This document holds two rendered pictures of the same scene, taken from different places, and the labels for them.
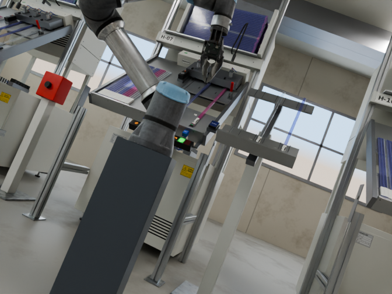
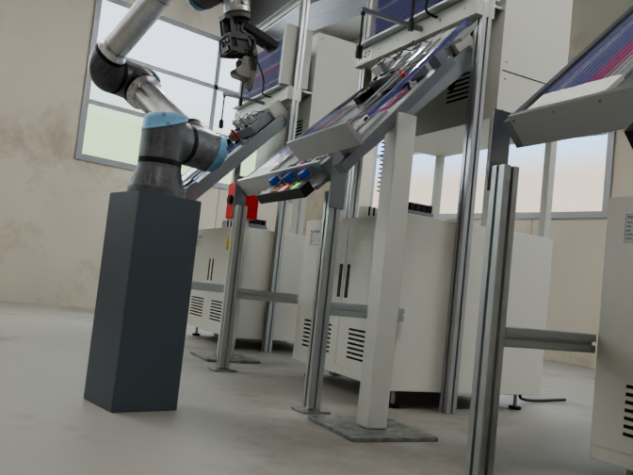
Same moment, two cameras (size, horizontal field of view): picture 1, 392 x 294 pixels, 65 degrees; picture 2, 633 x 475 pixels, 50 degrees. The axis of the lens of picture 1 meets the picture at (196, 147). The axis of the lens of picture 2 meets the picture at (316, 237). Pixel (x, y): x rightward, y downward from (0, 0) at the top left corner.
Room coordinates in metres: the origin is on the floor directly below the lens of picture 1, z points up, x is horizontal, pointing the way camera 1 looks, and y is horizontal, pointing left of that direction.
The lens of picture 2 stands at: (0.09, -1.48, 0.36)
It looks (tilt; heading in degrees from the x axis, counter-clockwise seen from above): 4 degrees up; 47
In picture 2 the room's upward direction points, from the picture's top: 6 degrees clockwise
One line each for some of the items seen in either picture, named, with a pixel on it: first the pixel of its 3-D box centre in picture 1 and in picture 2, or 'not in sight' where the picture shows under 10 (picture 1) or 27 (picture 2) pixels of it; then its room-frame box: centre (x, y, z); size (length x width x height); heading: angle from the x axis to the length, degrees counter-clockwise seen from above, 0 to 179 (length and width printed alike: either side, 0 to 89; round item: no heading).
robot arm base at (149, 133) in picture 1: (155, 135); (157, 178); (1.01, 0.14, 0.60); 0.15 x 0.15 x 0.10
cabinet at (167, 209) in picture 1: (156, 192); (414, 309); (2.16, 0.14, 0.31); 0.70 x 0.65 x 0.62; 74
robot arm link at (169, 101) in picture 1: (168, 104); (165, 137); (1.02, 0.14, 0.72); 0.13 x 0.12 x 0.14; 9
